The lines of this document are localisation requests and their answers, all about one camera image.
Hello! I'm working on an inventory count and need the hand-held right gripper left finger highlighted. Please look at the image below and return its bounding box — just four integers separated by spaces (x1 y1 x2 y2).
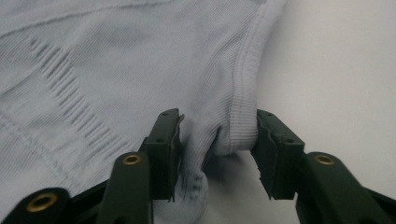
96 107 185 224

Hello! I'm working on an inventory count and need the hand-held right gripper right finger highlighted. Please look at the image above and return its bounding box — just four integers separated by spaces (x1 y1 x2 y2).
250 108 393 224

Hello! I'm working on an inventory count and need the light blue knit shirt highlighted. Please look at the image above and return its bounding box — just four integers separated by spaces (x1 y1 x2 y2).
0 0 289 224

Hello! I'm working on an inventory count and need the white table board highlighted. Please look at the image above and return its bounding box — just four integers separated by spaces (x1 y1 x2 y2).
199 0 396 224

